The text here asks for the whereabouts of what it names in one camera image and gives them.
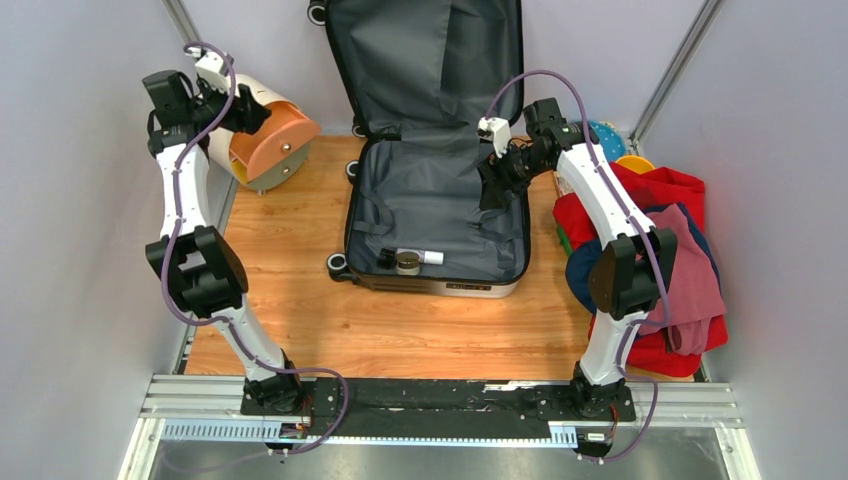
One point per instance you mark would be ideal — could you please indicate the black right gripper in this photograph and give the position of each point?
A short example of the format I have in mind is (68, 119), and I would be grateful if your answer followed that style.
(495, 176)

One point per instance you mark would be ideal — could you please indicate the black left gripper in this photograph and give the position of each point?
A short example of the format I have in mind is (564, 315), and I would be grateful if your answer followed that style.
(249, 115)

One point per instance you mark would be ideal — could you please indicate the cream mini drawer cabinet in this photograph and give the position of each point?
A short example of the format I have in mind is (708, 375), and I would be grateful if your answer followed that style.
(264, 160)

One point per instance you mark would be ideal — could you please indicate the navy blue garment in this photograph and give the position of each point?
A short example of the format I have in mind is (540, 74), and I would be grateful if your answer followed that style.
(583, 260)

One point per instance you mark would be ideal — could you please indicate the small round jar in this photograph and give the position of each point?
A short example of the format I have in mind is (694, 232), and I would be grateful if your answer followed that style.
(408, 263)

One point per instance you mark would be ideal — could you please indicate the white tube black cap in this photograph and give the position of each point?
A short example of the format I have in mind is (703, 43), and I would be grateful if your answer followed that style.
(387, 257)

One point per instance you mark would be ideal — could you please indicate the astronaut print suitcase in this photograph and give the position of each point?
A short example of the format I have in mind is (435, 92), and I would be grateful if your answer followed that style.
(419, 76)

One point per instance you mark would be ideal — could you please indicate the red garment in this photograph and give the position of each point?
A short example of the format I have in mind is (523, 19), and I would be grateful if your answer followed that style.
(662, 186)

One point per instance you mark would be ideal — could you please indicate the pink ribbed garment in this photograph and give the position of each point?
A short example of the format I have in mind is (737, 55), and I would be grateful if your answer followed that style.
(694, 291)

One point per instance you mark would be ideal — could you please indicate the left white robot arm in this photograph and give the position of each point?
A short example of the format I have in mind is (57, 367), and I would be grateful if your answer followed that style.
(203, 281)

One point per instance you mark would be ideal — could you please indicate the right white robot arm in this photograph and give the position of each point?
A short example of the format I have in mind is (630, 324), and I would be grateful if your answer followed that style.
(636, 264)

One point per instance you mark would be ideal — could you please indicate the floral placemat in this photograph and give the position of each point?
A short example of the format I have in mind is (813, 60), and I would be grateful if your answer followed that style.
(563, 187)

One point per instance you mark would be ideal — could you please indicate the green plastic tray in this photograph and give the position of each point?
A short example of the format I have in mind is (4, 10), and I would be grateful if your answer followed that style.
(564, 241)

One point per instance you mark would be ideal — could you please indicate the teal dotted plate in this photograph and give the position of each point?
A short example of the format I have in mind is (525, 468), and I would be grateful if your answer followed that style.
(611, 141)

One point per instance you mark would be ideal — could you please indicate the orange bowl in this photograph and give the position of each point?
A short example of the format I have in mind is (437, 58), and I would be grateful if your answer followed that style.
(636, 164)

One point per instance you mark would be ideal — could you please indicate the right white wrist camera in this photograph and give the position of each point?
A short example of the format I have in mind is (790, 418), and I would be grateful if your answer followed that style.
(497, 131)

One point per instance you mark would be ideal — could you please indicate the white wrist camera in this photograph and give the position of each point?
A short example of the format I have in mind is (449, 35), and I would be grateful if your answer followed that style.
(213, 69)
(497, 131)

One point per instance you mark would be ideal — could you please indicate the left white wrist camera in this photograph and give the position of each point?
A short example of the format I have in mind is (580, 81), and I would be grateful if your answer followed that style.
(213, 69)

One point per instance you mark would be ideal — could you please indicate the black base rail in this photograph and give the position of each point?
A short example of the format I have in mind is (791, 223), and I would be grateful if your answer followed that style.
(442, 409)

